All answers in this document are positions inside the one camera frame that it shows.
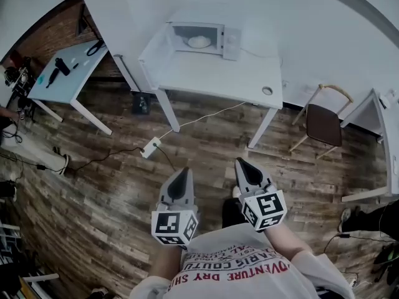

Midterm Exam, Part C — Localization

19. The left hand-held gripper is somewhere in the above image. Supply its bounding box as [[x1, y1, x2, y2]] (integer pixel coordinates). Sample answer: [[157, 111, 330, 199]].
[[151, 167, 200, 247]]

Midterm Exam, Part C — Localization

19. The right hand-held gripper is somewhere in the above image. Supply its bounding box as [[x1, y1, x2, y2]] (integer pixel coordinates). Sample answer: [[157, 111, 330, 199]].
[[235, 158, 288, 233]]

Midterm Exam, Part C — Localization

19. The white microwave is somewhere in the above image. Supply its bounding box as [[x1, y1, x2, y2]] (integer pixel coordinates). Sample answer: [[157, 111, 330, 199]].
[[165, 21, 243, 62]]

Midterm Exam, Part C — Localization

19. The plate of food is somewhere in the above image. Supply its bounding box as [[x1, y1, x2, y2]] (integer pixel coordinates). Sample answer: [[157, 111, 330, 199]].
[[187, 35, 211, 49]]

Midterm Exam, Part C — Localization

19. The person's right forearm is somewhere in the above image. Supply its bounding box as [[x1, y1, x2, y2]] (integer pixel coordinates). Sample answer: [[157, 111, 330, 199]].
[[264, 224, 312, 260]]

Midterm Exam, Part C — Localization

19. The person's left forearm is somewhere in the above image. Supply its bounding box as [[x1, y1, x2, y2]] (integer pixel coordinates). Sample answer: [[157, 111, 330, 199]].
[[151, 244, 183, 282]]

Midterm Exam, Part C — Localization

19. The person's black trouser leg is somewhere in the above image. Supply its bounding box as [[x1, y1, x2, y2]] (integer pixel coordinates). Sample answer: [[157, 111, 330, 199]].
[[220, 197, 249, 230]]

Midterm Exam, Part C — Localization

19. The white power strip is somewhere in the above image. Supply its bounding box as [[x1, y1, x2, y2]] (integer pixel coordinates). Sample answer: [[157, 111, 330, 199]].
[[140, 136, 162, 159]]

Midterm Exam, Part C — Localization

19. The wooden chair brown seat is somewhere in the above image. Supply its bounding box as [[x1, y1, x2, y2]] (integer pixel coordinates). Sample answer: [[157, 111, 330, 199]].
[[289, 83, 355, 161]]

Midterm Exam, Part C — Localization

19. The person's white printed t-shirt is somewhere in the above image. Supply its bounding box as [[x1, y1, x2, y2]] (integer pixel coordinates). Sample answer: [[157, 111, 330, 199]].
[[129, 222, 356, 299]]

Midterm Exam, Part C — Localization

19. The white side table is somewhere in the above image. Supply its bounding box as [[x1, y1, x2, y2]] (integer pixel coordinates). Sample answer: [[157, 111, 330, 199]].
[[340, 87, 399, 204]]

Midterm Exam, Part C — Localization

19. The green black device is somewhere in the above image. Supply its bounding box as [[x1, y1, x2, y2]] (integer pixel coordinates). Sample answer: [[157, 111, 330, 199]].
[[372, 243, 399, 288]]

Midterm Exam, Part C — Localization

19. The glass top table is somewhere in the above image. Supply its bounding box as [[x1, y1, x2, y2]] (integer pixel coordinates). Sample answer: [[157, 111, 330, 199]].
[[27, 40, 113, 136]]

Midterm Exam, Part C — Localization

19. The black massage gun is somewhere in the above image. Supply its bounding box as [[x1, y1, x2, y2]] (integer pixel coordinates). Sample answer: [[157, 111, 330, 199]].
[[46, 57, 71, 89]]

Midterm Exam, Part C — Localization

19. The metal shelf rack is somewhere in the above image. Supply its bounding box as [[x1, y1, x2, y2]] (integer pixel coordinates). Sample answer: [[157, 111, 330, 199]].
[[0, 221, 60, 299]]

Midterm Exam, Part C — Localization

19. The black equipment stand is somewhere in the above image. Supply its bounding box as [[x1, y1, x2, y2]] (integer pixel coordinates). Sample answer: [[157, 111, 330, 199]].
[[2, 56, 37, 123]]

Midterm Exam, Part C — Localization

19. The short black floor cable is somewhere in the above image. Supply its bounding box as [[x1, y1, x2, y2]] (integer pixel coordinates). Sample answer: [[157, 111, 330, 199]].
[[155, 144, 179, 173]]

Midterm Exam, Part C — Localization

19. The white power strip cable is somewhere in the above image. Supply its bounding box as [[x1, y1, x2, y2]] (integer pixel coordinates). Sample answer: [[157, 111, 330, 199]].
[[158, 100, 248, 140]]

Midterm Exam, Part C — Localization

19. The long black floor cable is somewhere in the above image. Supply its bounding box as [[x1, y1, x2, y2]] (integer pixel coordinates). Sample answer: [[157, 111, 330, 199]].
[[65, 146, 146, 171]]

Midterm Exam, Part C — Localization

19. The black picture frame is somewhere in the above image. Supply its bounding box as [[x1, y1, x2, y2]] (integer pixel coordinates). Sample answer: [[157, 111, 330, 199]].
[[132, 91, 153, 116]]

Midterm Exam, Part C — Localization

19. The black adapter with cable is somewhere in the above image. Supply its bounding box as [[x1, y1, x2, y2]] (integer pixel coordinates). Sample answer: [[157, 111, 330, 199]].
[[323, 232, 392, 254]]

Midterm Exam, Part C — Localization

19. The white microwave cable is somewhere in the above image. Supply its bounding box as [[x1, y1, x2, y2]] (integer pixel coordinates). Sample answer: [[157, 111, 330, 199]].
[[240, 44, 283, 71]]

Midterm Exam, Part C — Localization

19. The white table leg frame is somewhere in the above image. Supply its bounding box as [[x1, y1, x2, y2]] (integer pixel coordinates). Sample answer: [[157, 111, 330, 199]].
[[112, 54, 142, 93]]

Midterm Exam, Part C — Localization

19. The coiled black cable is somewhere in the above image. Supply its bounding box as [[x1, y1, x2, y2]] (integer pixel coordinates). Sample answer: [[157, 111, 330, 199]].
[[85, 39, 106, 57]]

